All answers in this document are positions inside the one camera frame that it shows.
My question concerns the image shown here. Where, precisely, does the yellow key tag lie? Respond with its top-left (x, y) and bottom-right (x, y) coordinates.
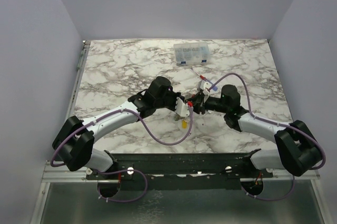
top-left (181, 119), bottom-right (189, 129)

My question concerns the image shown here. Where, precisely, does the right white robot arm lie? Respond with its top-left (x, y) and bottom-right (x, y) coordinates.
top-left (187, 84), bottom-right (326, 177)

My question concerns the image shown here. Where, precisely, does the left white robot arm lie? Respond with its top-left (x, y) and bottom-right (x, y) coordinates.
top-left (51, 76), bottom-right (191, 179)

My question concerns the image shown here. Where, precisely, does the red blue screwdriver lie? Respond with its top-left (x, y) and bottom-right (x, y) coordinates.
top-left (190, 67), bottom-right (218, 91)

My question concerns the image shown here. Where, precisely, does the clear plastic screw box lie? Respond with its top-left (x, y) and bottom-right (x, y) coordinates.
top-left (173, 42), bottom-right (211, 65)

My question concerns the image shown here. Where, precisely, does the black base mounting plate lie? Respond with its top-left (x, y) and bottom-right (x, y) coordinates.
top-left (86, 153), bottom-right (273, 190)

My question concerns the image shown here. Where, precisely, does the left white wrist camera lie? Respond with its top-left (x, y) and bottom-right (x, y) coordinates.
top-left (174, 97), bottom-right (193, 118)

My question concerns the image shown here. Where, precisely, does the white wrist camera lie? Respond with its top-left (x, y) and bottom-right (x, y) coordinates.
top-left (197, 80), bottom-right (212, 95)
top-left (174, 97), bottom-right (193, 118)

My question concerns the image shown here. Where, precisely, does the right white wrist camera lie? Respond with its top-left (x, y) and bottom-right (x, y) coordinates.
top-left (197, 80), bottom-right (212, 95)

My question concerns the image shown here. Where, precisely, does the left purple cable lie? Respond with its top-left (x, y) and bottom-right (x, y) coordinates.
top-left (49, 105), bottom-right (194, 168)

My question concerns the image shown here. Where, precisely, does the purple cable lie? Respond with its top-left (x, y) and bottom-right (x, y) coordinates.
top-left (49, 105), bottom-right (194, 168)
top-left (207, 73), bottom-right (327, 170)

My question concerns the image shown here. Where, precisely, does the left side metal rail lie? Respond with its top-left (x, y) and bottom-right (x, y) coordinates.
top-left (66, 40), bottom-right (91, 117)

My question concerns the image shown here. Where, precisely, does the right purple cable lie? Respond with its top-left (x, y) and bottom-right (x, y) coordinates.
top-left (207, 73), bottom-right (327, 170)

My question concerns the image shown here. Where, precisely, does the aluminium frame rail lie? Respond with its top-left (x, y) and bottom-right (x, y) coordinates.
top-left (42, 160), bottom-right (321, 182)

